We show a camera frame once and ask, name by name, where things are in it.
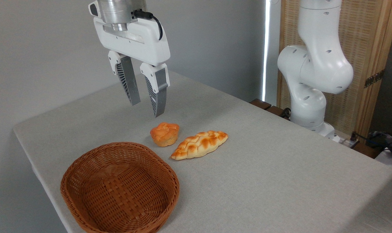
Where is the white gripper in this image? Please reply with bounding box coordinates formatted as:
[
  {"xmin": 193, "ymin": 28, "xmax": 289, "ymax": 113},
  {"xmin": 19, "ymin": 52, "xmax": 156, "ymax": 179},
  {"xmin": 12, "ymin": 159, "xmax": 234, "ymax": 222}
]
[{"xmin": 93, "ymin": 16, "xmax": 171, "ymax": 117}]

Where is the round golden muffin bread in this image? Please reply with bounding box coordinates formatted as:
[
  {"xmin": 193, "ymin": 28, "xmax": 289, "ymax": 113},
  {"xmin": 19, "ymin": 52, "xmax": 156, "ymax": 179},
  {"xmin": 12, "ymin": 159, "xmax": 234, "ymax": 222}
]
[{"xmin": 150, "ymin": 122, "xmax": 180, "ymax": 147}]

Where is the long braided bread loaf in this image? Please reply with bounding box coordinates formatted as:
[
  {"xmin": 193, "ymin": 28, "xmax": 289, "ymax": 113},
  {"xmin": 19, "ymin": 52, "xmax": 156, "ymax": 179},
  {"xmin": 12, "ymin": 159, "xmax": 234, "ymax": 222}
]
[{"xmin": 170, "ymin": 130, "xmax": 229, "ymax": 161}]

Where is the brown woven wicker basket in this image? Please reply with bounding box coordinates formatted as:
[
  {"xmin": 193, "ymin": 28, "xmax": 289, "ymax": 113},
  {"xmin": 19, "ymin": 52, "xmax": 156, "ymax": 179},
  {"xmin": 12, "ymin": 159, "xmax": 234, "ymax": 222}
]
[{"xmin": 60, "ymin": 142, "xmax": 180, "ymax": 233}]

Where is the dark brown wooden block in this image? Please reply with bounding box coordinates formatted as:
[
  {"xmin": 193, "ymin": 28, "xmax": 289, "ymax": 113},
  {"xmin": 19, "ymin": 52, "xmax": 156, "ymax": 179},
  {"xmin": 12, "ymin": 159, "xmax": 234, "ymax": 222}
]
[
  {"xmin": 249, "ymin": 99, "xmax": 272, "ymax": 110},
  {"xmin": 266, "ymin": 106, "xmax": 291, "ymax": 121},
  {"xmin": 351, "ymin": 142, "xmax": 381, "ymax": 159}
]

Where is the white vertical light strip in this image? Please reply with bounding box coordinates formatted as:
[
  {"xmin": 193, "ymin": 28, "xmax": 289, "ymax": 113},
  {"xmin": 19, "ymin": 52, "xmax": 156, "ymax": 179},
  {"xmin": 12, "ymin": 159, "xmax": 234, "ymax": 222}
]
[{"xmin": 262, "ymin": 0, "xmax": 271, "ymax": 102}]

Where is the grey tablecloth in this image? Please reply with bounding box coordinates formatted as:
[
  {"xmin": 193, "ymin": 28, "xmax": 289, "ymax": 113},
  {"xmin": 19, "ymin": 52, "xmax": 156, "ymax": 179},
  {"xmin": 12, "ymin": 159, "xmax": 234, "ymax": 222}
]
[{"xmin": 13, "ymin": 71, "xmax": 392, "ymax": 233}]

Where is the white power strip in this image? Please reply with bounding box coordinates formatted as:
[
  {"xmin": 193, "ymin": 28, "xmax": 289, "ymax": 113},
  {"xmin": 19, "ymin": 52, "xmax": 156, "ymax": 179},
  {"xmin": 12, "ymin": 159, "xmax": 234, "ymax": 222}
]
[{"xmin": 339, "ymin": 137, "xmax": 360, "ymax": 148}]

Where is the metal screen hinge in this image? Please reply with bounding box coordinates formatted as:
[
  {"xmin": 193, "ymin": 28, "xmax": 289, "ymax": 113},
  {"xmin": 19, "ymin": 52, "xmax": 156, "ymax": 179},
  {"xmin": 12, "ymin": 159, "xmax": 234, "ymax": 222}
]
[{"xmin": 364, "ymin": 70, "xmax": 385, "ymax": 88}]

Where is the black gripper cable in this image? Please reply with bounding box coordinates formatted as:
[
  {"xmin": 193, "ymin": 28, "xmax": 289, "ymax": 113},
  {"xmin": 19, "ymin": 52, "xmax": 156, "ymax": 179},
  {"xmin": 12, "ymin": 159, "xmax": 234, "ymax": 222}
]
[{"xmin": 133, "ymin": 9, "xmax": 164, "ymax": 41}]

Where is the black cable bundle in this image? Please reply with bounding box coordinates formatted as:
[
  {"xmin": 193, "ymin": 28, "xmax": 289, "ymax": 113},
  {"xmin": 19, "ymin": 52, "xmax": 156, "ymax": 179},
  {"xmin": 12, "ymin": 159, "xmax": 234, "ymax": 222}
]
[{"xmin": 351, "ymin": 130, "xmax": 392, "ymax": 152}]

